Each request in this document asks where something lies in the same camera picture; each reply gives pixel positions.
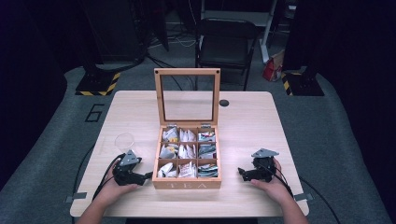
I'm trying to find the teal striped tea bag packets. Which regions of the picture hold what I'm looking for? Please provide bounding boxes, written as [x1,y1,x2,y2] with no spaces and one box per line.
[197,130,219,178]

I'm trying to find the red paper bag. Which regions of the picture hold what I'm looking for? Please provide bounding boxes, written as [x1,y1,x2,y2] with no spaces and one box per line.
[262,49,286,83]

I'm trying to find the person's left hand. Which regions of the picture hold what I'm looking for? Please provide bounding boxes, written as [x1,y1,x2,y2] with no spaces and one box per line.
[99,174,140,204]

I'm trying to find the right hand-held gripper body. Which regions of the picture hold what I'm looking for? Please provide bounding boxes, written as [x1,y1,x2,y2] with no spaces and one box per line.
[246,147,280,183]

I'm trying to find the white floor cables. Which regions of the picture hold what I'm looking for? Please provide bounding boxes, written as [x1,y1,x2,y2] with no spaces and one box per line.
[148,30,198,49]

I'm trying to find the black equipment cabinet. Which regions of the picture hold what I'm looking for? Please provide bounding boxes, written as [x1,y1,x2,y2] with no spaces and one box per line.
[78,0,171,64]

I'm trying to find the clear glass cup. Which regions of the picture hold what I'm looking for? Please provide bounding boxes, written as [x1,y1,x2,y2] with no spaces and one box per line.
[114,133,135,155]

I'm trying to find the wooden tea box with lid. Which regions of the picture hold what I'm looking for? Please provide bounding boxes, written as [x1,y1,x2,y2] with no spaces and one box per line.
[151,67,222,190]

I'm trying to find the white red tea bag packets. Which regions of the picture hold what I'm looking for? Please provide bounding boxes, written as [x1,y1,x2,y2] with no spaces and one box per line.
[177,128,198,179]

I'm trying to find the black yellow striped stand base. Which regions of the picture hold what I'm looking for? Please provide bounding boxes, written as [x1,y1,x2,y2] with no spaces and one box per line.
[75,71,121,97]
[280,71,325,97]

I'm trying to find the grey tape strip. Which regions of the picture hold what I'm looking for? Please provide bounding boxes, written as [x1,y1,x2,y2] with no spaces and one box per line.
[64,191,89,203]
[293,192,314,202]

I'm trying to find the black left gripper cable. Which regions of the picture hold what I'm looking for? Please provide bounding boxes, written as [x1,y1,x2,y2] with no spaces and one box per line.
[71,146,126,224]

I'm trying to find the person's right hand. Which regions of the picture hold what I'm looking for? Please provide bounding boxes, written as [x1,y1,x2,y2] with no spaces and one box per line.
[249,158,294,204]

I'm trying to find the black folding chair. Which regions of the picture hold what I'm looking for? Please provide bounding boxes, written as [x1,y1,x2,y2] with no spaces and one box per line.
[194,18,262,91]

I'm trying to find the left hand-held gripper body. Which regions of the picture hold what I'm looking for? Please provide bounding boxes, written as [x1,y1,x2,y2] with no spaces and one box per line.
[112,149,148,187]

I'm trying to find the grey white tea bag packets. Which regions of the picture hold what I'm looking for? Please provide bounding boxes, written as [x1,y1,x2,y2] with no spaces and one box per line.
[157,126,180,179]

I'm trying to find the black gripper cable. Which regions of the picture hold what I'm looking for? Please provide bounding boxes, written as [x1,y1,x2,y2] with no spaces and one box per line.
[257,161,343,224]
[71,146,126,224]

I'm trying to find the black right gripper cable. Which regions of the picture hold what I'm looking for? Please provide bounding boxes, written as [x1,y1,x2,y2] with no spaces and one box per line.
[257,161,343,224]

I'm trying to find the dark curtain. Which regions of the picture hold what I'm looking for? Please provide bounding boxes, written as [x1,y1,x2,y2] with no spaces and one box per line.
[283,0,396,216]
[0,0,82,190]

